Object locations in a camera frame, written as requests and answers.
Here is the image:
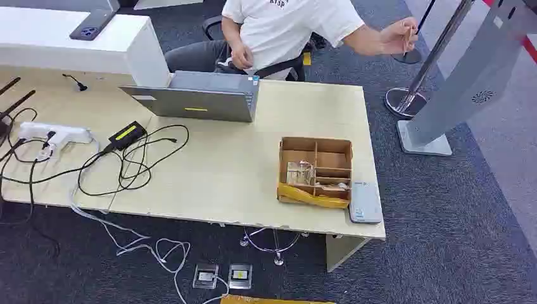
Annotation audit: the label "grey kiosk stand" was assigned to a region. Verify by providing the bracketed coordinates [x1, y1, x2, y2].
[396, 0, 537, 157]

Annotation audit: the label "white power strip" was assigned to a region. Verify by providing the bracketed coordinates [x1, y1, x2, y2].
[18, 122, 94, 148]

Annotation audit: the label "person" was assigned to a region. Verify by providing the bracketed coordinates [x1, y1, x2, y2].
[164, 0, 419, 82]

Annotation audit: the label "pale grey card reader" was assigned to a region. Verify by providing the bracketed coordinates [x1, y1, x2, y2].
[348, 180, 384, 225]

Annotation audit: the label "black stanchion post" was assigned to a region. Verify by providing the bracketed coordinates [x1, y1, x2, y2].
[391, 0, 437, 65]

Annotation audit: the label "cards in box slot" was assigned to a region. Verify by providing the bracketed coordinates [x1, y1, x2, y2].
[315, 181, 351, 193]

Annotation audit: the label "short black plug cable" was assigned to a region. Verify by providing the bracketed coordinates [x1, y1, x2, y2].
[62, 73, 89, 92]

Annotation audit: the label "black office chair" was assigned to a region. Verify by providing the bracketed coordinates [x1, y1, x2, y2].
[201, 15, 327, 82]

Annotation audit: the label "black antenna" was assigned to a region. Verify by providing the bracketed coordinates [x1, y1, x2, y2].
[0, 89, 37, 122]
[0, 77, 22, 96]

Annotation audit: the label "dark smartphone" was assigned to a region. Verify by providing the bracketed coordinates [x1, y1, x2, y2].
[69, 9, 117, 42]

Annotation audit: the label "white cable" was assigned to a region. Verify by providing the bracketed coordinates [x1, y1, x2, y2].
[69, 140, 231, 304]

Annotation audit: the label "black adapter cable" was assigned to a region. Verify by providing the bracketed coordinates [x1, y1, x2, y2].
[0, 123, 191, 198]

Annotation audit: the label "steel floor socket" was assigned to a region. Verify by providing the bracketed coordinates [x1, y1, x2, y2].
[192, 263, 220, 291]
[227, 263, 254, 291]

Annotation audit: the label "black power adapter yellow label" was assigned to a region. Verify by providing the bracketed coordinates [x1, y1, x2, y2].
[108, 120, 148, 152]

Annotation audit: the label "yellow tape strip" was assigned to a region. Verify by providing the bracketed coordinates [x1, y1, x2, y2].
[277, 182, 350, 210]

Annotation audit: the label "pale desk leg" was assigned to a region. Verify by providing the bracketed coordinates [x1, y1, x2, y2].
[325, 234, 372, 273]

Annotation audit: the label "white desk partition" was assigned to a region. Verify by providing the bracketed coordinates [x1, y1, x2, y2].
[0, 6, 172, 89]

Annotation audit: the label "person's right hand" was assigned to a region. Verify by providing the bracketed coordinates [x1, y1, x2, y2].
[230, 43, 254, 71]

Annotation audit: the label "clear card pack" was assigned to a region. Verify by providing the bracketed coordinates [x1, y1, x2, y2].
[286, 160, 316, 187]

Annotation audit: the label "wooden card box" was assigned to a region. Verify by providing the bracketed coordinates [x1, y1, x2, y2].
[277, 136, 353, 210]

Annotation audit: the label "black power strip cable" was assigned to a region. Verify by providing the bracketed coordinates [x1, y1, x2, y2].
[0, 107, 61, 259]

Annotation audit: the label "person's hand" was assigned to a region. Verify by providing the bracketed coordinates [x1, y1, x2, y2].
[379, 17, 419, 56]
[230, 43, 254, 71]

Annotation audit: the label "chrome stanchion post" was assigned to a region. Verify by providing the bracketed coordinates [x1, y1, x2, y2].
[384, 0, 476, 119]

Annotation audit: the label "grey laptop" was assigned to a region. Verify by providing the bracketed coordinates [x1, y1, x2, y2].
[119, 70, 260, 124]

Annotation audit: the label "thin tan card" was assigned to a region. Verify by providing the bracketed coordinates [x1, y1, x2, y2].
[403, 25, 414, 56]

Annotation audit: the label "person's left hand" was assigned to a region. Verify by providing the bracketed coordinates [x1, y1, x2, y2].
[379, 17, 419, 56]

